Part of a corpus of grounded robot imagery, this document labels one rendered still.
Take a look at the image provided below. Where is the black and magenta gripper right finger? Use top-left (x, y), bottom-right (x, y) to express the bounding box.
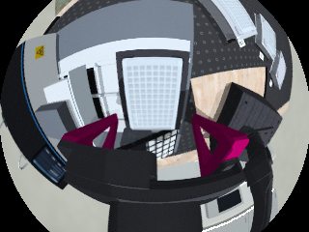
top-left (191, 113), bottom-right (249, 177)

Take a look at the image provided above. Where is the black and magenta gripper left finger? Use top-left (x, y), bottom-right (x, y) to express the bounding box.
top-left (61, 113), bottom-right (119, 149)

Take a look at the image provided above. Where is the white well plate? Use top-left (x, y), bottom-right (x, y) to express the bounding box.
top-left (123, 57), bottom-right (183, 130)
top-left (217, 0), bottom-right (256, 34)
top-left (264, 19), bottom-right (276, 56)

